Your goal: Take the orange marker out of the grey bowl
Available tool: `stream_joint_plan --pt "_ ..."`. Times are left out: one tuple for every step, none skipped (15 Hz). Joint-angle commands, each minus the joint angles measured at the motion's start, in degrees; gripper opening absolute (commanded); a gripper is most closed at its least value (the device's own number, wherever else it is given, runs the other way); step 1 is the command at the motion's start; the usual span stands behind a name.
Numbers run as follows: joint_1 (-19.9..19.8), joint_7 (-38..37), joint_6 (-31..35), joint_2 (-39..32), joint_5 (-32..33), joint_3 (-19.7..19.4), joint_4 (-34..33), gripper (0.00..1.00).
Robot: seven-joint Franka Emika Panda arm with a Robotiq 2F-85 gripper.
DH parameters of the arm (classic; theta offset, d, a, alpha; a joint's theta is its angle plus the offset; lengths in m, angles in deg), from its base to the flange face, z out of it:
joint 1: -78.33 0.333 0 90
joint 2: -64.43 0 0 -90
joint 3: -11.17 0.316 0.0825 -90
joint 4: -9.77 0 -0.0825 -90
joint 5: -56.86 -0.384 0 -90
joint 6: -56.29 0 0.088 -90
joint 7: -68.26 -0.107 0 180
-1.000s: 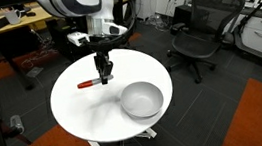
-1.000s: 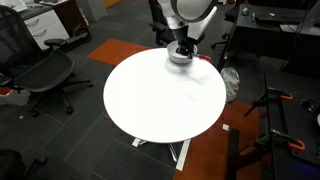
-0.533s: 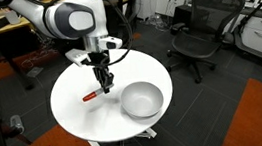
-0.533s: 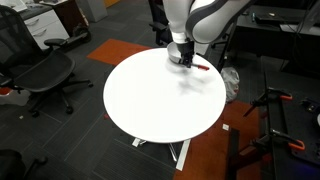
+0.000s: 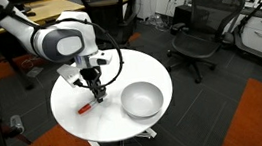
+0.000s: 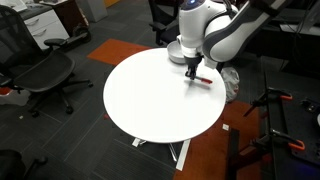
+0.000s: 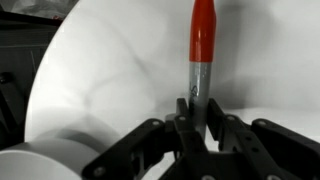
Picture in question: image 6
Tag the black desk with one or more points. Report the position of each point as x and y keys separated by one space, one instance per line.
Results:
x=283 y=46

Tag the small red floor object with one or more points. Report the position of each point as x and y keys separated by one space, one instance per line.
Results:
x=106 y=116

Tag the white table base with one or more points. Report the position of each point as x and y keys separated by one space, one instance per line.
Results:
x=183 y=156

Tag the black upright post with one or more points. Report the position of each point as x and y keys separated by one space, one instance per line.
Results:
x=233 y=150

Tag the small white floor paper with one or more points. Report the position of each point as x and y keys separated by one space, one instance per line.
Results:
x=225 y=127

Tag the white papers on cabinet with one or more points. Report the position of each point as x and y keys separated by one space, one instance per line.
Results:
x=13 y=5

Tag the dark brown wooden cabinet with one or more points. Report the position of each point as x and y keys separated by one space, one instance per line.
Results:
x=66 y=13

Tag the black keyboard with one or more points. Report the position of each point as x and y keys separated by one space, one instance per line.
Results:
x=290 y=20

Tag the grey bowl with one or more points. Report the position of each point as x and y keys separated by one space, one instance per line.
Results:
x=173 y=53

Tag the black kick scooter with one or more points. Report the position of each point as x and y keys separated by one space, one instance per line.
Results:
x=81 y=33

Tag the black padded office chair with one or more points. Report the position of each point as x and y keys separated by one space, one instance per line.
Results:
x=170 y=33

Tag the white drawer cabinet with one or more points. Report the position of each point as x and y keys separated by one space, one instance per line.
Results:
x=46 y=26

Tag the grey cabinet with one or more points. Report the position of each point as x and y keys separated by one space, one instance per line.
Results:
x=93 y=10

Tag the orange marker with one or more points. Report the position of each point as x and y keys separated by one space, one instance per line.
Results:
x=206 y=80

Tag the black mesh office chair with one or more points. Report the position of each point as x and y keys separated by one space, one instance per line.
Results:
x=46 y=71

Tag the white plastic bag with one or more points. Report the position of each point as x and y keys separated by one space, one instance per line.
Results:
x=230 y=83

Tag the black breadboard table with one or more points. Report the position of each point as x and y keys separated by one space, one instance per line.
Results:
x=293 y=116

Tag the white paper sheet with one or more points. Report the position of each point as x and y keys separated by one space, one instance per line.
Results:
x=300 y=29

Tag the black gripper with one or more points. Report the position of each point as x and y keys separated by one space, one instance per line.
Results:
x=193 y=61

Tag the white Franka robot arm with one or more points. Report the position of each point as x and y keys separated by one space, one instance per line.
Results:
x=196 y=23

